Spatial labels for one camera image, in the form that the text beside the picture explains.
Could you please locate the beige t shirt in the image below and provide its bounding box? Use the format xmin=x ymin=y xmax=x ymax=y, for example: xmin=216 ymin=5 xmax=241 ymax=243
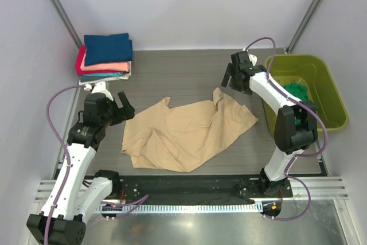
xmin=122 ymin=88 xmax=258 ymax=172

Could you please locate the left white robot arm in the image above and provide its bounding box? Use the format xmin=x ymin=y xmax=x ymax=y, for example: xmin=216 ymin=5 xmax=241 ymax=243
xmin=26 ymin=91 xmax=135 ymax=244

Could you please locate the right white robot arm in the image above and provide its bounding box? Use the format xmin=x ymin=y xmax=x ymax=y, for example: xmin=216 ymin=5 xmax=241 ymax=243
xmin=221 ymin=51 xmax=318 ymax=197

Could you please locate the teal folded shirt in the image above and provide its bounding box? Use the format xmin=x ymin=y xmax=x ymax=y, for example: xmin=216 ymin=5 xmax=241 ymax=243
xmin=79 ymin=72 xmax=124 ymax=83

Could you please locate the salmon pink folded shirt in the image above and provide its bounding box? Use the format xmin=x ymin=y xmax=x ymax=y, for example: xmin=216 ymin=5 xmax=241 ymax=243
xmin=81 ymin=58 xmax=130 ymax=73

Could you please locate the green t shirt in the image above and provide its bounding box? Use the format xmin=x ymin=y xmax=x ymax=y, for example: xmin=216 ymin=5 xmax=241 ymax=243
xmin=283 ymin=82 xmax=319 ymax=124

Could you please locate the crimson folded shirt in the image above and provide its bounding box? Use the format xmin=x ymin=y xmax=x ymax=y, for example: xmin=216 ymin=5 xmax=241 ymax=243
xmin=75 ymin=45 xmax=86 ymax=76

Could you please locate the navy blue folded shirt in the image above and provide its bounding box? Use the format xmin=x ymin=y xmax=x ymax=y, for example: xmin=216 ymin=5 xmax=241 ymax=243
xmin=84 ymin=33 xmax=133 ymax=65

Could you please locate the olive green plastic bin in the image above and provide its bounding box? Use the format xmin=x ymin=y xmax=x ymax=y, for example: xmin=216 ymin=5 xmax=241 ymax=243
xmin=270 ymin=55 xmax=349 ymax=132

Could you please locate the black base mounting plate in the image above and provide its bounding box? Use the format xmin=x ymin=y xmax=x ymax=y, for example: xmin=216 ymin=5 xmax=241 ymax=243
xmin=85 ymin=174 xmax=294 ymax=204

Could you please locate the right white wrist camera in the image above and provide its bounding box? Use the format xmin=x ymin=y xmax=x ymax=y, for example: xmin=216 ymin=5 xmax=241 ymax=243
xmin=247 ymin=51 xmax=257 ymax=66

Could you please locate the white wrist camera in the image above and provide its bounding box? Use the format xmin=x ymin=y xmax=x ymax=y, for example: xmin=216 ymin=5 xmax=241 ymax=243
xmin=247 ymin=51 xmax=257 ymax=66
xmin=91 ymin=81 xmax=113 ymax=100

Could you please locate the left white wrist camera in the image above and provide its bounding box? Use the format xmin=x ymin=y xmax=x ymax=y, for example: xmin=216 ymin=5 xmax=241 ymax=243
xmin=91 ymin=81 xmax=113 ymax=100

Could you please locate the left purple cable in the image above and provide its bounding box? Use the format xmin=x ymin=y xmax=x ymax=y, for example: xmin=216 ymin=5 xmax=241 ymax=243
xmin=45 ymin=83 xmax=92 ymax=245

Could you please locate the right aluminium frame post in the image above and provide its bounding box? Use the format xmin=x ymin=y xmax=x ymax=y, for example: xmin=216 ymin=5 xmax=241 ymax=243
xmin=284 ymin=0 xmax=323 ymax=54

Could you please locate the aluminium frame post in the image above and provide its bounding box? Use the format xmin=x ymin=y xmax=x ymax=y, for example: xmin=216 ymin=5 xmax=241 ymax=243
xmin=284 ymin=0 xmax=323 ymax=54
xmin=50 ymin=0 xmax=82 ymax=48

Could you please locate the white slotted cable duct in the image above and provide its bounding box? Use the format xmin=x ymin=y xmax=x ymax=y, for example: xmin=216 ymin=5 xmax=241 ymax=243
xmin=95 ymin=201 xmax=263 ymax=215

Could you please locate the aluminium extrusion rail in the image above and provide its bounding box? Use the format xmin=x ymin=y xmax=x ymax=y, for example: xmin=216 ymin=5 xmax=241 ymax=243
xmin=34 ymin=176 xmax=349 ymax=204

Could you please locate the left aluminium frame post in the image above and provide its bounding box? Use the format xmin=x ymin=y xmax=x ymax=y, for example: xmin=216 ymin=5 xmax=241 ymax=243
xmin=50 ymin=0 xmax=82 ymax=48

